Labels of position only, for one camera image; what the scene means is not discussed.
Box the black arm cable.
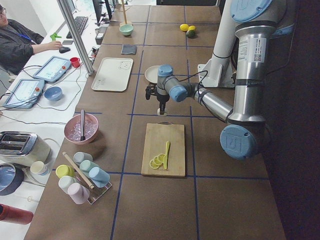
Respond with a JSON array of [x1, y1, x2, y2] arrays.
[[176, 69, 210, 101]]

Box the black computer mouse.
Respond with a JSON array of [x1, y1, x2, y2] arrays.
[[58, 46, 71, 54]]

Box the white cup on rack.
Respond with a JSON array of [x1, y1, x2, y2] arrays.
[[58, 175, 80, 194]]

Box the light blue cup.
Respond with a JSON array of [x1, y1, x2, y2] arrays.
[[88, 167, 111, 188]]

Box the whole yellow lemon upper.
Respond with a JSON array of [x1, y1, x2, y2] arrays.
[[179, 23, 189, 32]]

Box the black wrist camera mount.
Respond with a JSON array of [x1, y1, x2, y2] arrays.
[[145, 83, 158, 100]]

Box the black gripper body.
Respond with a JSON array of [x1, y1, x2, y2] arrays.
[[156, 94, 170, 107]]

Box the pink cup on rack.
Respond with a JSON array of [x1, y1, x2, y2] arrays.
[[67, 182, 90, 205]]

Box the lemon slice far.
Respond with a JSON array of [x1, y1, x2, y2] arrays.
[[158, 153, 165, 164]]

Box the black monitor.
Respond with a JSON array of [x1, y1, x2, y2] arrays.
[[92, 0, 112, 26]]

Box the mint green bowl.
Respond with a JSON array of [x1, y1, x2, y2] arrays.
[[119, 24, 134, 37]]

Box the blue bowl on desk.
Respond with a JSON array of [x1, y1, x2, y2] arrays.
[[44, 86, 63, 102]]

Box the teach pendant near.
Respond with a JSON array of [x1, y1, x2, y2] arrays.
[[3, 79, 45, 109]]

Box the aluminium frame post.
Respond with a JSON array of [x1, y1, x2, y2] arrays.
[[57, 0, 94, 76]]

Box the wooden mug tree stand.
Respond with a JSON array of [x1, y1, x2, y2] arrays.
[[120, 0, 133, 26]]

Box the bamboo cutting board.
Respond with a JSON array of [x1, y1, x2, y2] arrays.
[[141, 123, 186, 177]]

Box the whole yellow lemon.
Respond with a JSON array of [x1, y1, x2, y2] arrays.
[[179, 23, 189, 32], [188, 25, 196, 31]]

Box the white steamed bun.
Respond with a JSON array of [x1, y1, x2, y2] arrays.
[[157, 108, 168, 116]]

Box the yellow cup on rack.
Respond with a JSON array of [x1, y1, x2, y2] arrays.
[[55, 164, 75, 179]]

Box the pink bowl with ice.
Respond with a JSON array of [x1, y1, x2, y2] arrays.
[[64, 113, 99, 145]]

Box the green avocado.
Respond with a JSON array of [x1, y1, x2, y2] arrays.
[[185, 30, 196, 39]]

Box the lemon slice near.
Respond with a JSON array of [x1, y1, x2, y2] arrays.
[[149, 159, 161, 170]]

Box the black keyboard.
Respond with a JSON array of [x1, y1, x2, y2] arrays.
[[74, 16, 89, 35]]

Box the yellow plastic knife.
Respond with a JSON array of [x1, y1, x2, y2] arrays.
[[163, 141, 171, 170]]

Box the black box with label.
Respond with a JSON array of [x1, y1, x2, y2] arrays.
[[95, 26, 108, 45]]

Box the white round plate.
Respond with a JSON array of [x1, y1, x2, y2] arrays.
[[144, 65, 160, 84]]

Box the teach pendant far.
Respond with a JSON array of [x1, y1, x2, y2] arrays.
[[32, 56, 71, 83]]

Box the steel black-tipped tongs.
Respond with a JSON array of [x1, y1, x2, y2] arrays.
[[80, 109, 86, 142]]

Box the smartphone on desk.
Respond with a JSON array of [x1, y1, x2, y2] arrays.
[[62, 40, 74, 45]]

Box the green cup on rack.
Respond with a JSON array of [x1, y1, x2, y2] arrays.
[[79, 159, 99, 177]]

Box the white bear serving tray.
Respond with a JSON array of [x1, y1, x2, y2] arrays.
[[91, 57, 134, 92]]

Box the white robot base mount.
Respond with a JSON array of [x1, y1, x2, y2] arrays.
[[197, 55, 235, 88]]

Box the grey cup on rack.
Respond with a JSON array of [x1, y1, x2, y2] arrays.
[[72, 151, 93, 165]]

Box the lemon slice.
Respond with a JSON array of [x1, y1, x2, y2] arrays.
[[149, 159, 161, 170], [158, 153, 165, 164], [153, 156, 163, 166]]

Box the whole yellow lemon lower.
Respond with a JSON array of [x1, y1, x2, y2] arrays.
[[188, 25, 196, 31]]

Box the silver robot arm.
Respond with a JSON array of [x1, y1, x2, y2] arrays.
[[154, 0, 298, 160]]

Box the lemon slice middle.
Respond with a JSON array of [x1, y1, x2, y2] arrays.
[[153, 156, 163, 166]]

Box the green clip on desk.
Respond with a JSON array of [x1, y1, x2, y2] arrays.
[[50, 32, 61, 41]]

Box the teach pendant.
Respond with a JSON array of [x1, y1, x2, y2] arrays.
[[32, 56, 71, 83], [3, 79, 45, 109]]

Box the folded grey cloth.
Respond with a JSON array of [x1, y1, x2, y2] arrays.
[[121, 44, 137, 55]]

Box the red cup on desk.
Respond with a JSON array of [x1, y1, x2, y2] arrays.
[[69, 57, 81, 68]]

